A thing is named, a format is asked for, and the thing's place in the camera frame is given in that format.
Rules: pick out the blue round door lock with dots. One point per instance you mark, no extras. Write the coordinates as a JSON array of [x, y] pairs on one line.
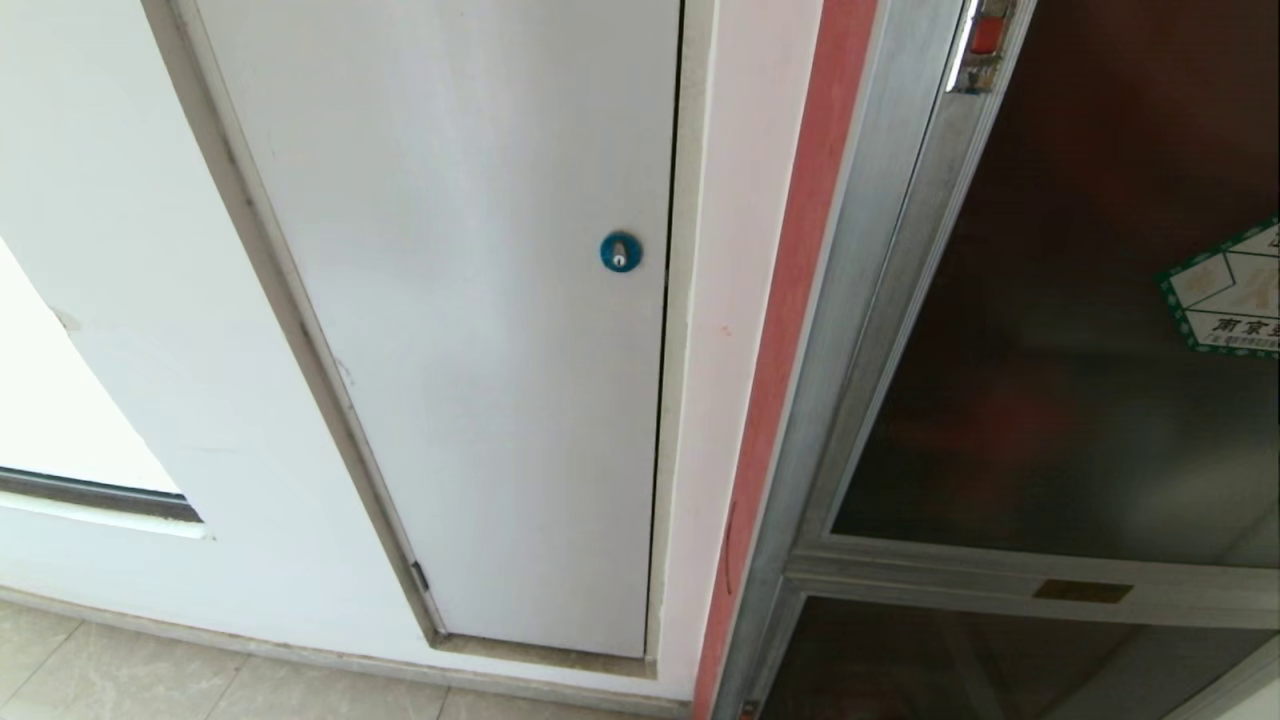
[[620, 251]]

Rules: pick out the white access panel door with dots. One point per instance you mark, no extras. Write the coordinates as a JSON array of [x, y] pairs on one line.
[[470, 330]]

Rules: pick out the small door hinge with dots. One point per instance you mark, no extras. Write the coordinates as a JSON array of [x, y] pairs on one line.
[[420, 576]]

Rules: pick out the aluminium framed glass cabinet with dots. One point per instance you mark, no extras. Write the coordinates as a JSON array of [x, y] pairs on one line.
[[1050, 350]]

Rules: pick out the red cabinet door latch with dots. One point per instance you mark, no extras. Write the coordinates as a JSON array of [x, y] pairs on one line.
[[984, 40]]

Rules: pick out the small brass plate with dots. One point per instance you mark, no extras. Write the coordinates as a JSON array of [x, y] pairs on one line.
[[1082, 591]]

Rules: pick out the green white diamond sticker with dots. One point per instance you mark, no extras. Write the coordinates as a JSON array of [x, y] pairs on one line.
[[1232, 295]]

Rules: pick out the red cabinet frame strip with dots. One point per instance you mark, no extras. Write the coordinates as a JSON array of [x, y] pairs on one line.
[[790, 330]]

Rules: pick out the grey panel door frame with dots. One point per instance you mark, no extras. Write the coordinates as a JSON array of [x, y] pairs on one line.
[[300, 320]]

